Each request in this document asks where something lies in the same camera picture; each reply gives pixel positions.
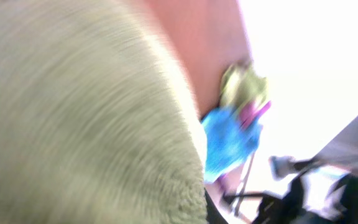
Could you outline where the olive green microfiber cloth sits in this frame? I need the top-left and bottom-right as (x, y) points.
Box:
(219, 63), (269, 112)

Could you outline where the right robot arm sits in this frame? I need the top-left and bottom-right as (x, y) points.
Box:
(223, 116), (358, 223)

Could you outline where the purple microfiber cloth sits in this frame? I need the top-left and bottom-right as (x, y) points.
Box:
(239, 101), (271, 129)

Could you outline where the light green microfiber cloth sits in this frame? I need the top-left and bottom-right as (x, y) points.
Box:
(0, 0), (207, 224)

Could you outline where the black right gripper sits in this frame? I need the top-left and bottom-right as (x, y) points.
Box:
(222, 189), (307, 224)

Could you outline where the blue microfiber cloth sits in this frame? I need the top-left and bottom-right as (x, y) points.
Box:
(201, 107), (262, 183)

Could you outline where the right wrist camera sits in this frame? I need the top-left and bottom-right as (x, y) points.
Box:
(269, 156), (297, 180)

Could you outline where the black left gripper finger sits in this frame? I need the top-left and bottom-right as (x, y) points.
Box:
(204, 187), (228, 224)

